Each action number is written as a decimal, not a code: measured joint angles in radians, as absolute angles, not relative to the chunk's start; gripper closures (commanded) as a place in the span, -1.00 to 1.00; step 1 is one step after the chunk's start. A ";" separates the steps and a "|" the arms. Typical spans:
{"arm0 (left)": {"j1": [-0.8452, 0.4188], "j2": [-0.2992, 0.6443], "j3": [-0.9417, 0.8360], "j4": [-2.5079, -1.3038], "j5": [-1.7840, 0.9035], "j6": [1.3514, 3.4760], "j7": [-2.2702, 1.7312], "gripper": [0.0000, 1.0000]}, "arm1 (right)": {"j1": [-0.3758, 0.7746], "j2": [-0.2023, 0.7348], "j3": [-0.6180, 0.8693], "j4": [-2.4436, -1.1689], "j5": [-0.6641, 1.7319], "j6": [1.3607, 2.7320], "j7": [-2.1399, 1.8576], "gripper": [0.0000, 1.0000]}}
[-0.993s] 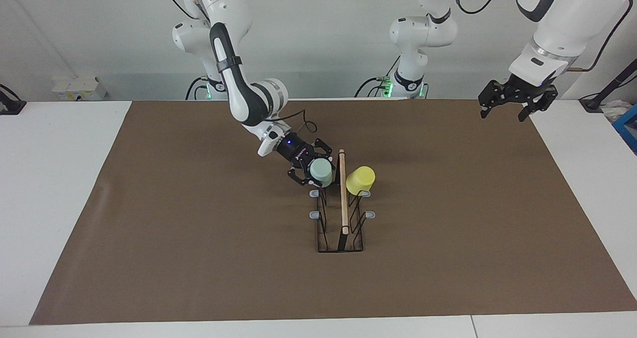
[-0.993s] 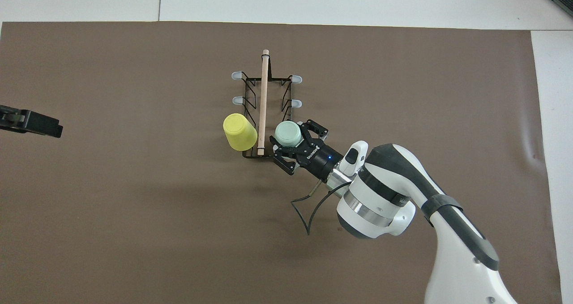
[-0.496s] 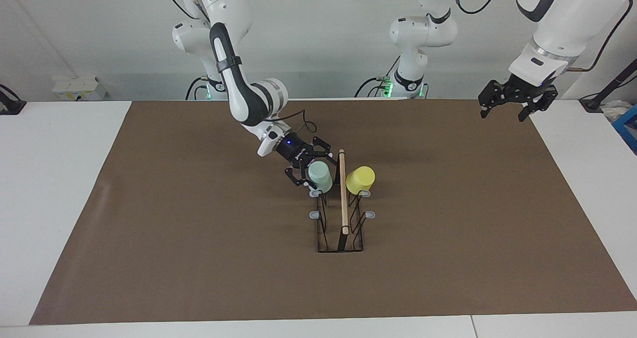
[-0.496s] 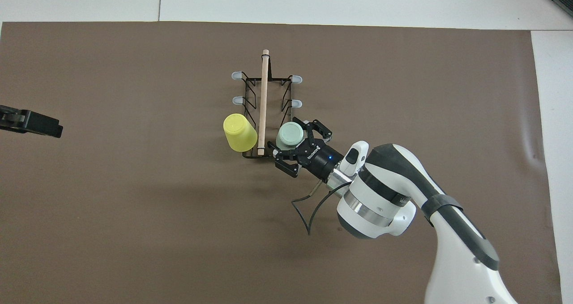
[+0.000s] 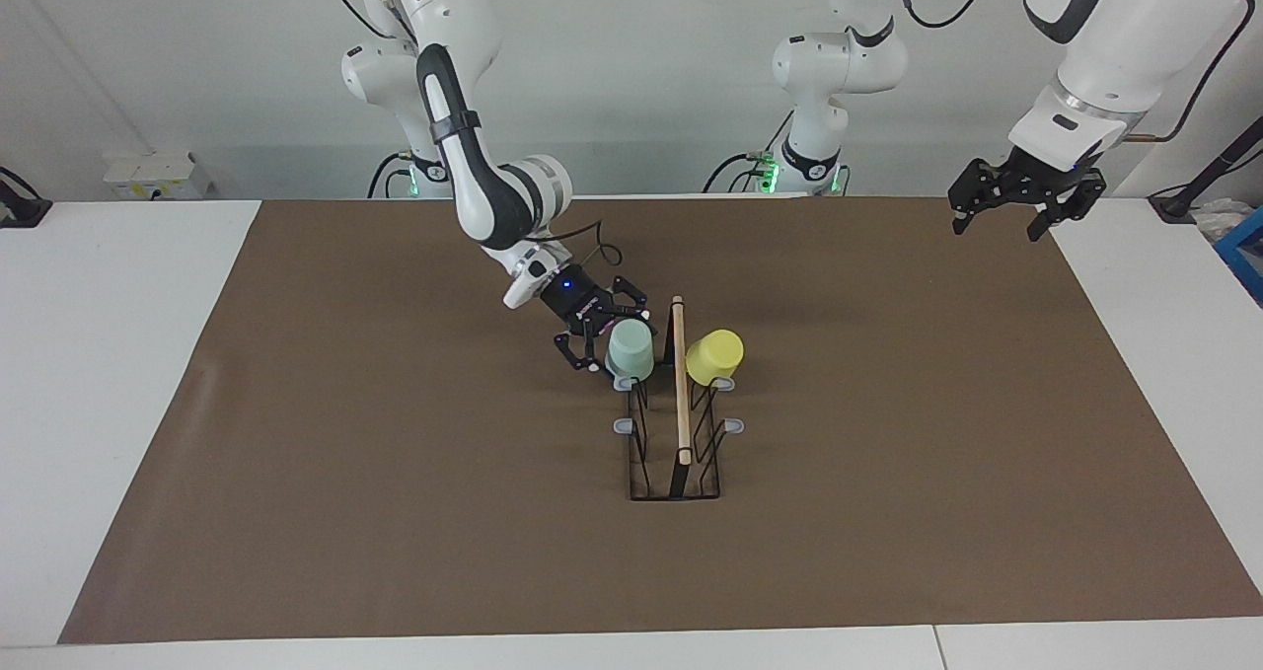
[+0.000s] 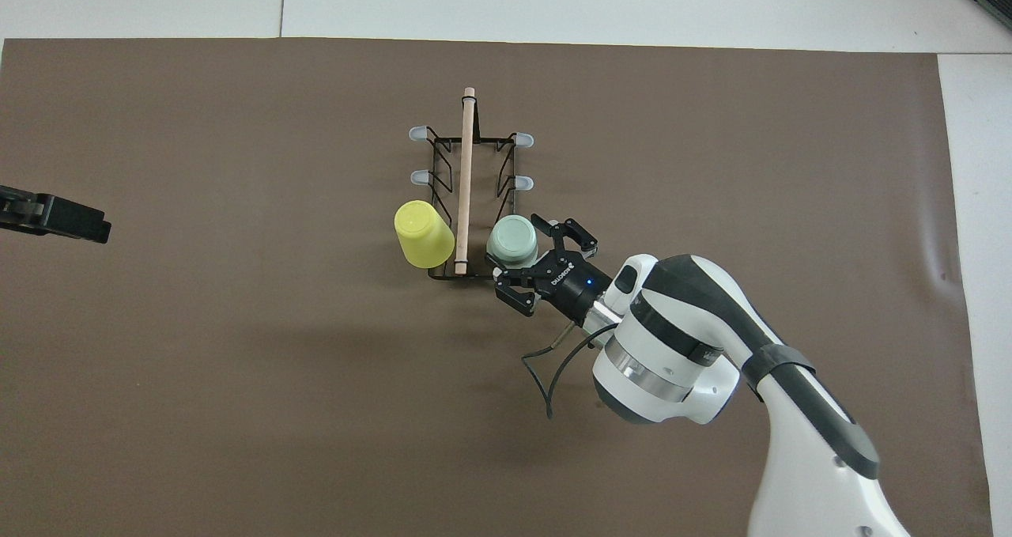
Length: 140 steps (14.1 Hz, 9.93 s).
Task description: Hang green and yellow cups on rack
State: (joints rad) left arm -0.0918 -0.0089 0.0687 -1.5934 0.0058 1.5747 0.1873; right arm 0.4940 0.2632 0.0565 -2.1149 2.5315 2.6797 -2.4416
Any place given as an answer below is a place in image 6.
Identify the yellow plastic cup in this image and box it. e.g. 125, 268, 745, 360
394, 200, 456, 270

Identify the brown table mat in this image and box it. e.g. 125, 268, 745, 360
0, 37, 993, 537

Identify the pale green plastic cup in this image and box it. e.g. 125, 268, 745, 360
485, 214, 541, 269

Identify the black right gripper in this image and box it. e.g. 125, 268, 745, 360
492, 214, 614, 324

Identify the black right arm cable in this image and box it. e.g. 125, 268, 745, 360
522, 322, 619, 420

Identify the black wire cup rack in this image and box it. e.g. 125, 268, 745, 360
408, 87, 535, 281

